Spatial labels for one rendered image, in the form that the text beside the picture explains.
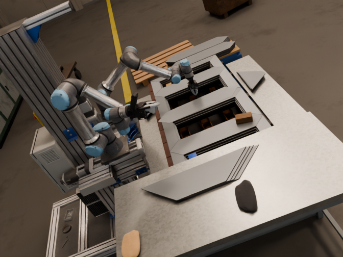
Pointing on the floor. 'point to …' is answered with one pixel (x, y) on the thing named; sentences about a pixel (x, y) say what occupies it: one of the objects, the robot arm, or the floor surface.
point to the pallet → (159, 61)
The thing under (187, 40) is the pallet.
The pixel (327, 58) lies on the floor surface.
